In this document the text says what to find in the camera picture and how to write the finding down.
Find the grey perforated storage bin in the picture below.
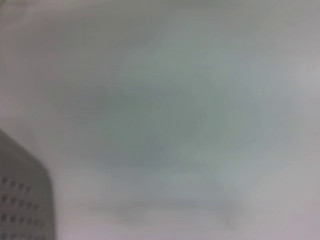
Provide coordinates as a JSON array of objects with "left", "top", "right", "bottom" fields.
[{"left": 0, "top": 128, "right": 58, "bottom": 240}]

